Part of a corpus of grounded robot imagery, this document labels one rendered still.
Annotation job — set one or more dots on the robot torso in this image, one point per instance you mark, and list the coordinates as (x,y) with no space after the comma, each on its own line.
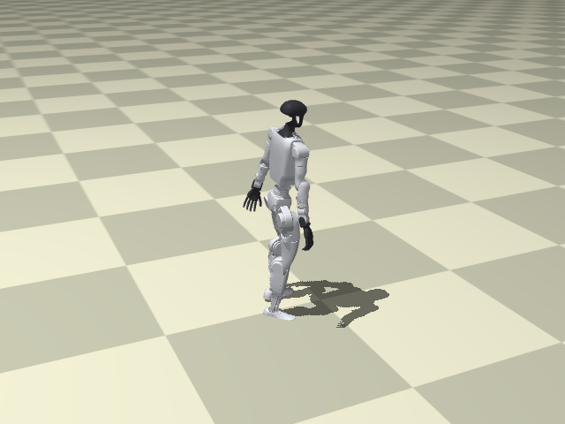
(282,170)

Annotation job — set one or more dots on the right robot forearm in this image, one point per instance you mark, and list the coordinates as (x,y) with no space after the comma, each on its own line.
(302,198)

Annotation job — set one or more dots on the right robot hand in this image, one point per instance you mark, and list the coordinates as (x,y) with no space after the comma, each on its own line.
(307,233)

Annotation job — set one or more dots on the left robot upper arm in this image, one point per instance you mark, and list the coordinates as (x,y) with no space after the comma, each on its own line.
(265,157)

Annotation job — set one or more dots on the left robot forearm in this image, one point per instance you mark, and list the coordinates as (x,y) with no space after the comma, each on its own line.
(261,173)

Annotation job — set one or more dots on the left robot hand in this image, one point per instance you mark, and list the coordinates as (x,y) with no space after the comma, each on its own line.
(253,195)

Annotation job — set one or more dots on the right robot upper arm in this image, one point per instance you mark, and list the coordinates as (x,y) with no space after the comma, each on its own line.
(300,153)

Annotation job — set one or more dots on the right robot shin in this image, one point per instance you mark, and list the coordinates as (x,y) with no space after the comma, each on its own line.
(278,281)

